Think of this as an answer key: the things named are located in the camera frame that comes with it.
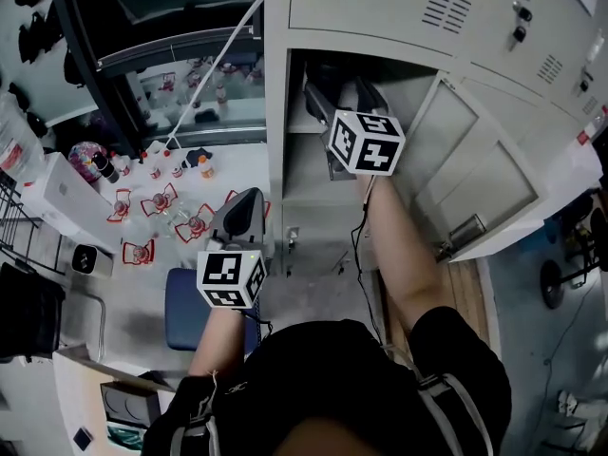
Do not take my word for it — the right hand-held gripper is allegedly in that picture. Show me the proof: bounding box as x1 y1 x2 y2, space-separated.
302 77 407 182

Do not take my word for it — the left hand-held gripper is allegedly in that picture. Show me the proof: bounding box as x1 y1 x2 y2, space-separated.
196 186 269 311

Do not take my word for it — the black object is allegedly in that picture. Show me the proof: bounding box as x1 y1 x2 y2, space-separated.
306 59 355 92

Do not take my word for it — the beige metal locker cabinet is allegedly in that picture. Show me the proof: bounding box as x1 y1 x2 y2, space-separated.
263 0 608 279

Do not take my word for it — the person's left forearm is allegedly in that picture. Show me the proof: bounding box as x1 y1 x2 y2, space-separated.
187 307 253 379

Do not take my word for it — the person's right forearm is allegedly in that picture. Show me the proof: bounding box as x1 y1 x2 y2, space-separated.
363 173 455 336

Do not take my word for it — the grey metal locker door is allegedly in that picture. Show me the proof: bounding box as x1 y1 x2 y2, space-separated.
393 69 550 263

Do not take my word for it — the blue padded chair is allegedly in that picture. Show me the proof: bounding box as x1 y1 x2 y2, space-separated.
164 267 262 353

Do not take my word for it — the cluster of small white bottles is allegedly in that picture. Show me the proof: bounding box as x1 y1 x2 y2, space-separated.
109 141 186 180

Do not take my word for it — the small white and black appliance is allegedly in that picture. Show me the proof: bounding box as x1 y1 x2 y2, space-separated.
71 243 115 279

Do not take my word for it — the person's black shirt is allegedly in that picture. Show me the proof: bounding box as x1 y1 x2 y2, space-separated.
142 306 513 456

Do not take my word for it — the black thermos flask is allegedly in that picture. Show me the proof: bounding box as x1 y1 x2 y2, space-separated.
89 151 121 184

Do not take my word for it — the black tray box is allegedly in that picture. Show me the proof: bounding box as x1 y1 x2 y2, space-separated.
99 380 162 425

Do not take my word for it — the white cardboard box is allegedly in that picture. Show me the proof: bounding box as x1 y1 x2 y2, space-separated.
19 152 120 254

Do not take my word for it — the colourful patterned ball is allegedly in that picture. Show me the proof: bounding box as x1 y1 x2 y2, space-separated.
67 141 104 182

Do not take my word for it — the beige desk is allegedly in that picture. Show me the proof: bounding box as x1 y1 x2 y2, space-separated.
51 349 186 456

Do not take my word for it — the green packet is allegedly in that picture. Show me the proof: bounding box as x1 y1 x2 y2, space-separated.
106 423 146 451

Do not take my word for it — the small flat phone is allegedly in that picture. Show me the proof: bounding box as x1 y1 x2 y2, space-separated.
71 426 94 451

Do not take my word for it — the wooden slat platform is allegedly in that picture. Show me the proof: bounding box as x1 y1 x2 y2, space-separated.
379 258 490 365

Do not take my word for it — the large clear water jug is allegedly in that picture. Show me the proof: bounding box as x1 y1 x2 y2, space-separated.
0 92 47 182

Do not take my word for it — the black framed glass tank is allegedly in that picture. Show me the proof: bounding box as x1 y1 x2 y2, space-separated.
47 0 267 159

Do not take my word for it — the white table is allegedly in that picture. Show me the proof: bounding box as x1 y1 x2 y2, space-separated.
536 130 604 237

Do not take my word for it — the blue bin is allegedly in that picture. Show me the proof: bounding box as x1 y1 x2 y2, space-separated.
541 216 566 245

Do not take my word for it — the black fan stand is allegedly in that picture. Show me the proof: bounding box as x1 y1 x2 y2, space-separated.
540 258 599 311

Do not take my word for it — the row of black bags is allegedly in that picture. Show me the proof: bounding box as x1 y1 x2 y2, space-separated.
0 0 86 137

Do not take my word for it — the pair of white shoes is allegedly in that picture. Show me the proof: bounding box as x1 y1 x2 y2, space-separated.
558 389 599 420

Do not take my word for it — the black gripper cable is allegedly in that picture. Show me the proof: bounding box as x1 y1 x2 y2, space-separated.
241 307 275 351
350 178 385 349

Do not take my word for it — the group of red-handled bottles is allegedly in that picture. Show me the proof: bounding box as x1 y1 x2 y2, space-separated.
106 181 272 266

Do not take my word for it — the white rope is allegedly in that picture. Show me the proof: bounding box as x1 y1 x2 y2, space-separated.
163 0 266 151

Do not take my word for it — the grey shoulder strap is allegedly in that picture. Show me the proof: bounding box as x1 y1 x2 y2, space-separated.
389 344 495 456
168 389 220 456

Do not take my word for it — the black wire rack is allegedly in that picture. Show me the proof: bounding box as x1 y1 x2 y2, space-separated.
0 168 66 275

